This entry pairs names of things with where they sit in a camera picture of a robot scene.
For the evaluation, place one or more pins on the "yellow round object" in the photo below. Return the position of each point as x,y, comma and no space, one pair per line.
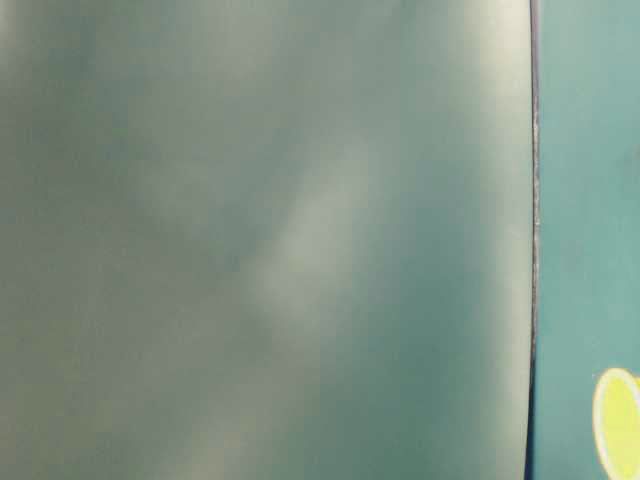
615,422

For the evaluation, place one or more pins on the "grey-green glossy panel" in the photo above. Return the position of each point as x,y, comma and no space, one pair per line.
265,239

